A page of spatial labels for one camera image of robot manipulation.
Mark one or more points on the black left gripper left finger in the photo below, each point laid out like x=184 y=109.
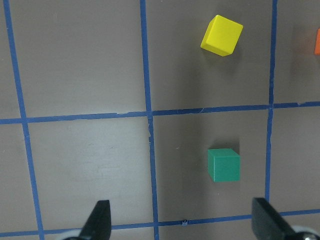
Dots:
x=98 y=225

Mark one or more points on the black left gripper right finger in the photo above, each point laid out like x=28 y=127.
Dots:
x=267 y=223

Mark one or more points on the green wooden cube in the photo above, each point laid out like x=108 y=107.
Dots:
x=223 y=165

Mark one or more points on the orange wooden cube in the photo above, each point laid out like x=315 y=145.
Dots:
x=317 y=43

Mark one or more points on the yellow wooden cube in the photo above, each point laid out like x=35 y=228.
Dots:
x=221 y=36

